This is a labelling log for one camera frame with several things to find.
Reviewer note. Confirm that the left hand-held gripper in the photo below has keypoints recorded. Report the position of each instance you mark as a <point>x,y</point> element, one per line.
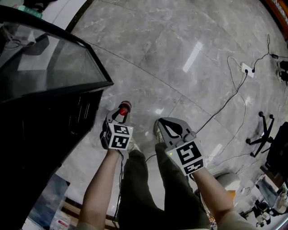
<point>119,137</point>

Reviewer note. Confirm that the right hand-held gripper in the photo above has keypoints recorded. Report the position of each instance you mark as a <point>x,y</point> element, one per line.
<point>189,155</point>

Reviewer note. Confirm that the small red object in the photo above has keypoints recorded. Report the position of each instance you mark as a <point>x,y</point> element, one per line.
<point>124,109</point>

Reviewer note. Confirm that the person's right forearm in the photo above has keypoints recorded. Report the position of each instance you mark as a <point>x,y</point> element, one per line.
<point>211,193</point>

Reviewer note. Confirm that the person's left forearm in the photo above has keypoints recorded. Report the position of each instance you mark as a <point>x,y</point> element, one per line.
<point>99,186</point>

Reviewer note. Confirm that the grey marble floor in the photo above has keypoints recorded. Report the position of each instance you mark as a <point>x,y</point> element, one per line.
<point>157,56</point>

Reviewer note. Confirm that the person's right shoe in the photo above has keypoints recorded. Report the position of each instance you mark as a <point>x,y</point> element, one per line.
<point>158,131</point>

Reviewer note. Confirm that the person's shoe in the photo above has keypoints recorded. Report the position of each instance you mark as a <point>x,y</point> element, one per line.
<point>133,144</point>
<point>158,131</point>

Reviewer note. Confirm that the person's left shoe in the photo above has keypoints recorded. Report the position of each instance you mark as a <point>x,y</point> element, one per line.
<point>133,144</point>

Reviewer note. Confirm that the person's dark trousers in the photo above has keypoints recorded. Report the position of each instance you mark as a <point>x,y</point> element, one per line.
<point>144,191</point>

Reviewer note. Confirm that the white power strip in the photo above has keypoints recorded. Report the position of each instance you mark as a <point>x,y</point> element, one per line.
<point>246,70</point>

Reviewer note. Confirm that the black office chair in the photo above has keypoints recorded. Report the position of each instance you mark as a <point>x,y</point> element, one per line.
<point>276,143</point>

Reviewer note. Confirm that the brown wooden round table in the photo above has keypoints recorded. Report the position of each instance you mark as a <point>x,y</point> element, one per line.
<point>72,207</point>

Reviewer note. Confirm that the person's beige shirt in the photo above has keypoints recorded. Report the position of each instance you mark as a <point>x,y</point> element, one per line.
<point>234,222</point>

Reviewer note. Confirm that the white low ledge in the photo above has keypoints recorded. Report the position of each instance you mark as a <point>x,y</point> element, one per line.
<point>63,11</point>

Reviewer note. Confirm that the orange sofa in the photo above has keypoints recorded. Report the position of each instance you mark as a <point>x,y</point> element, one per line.
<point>280,13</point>

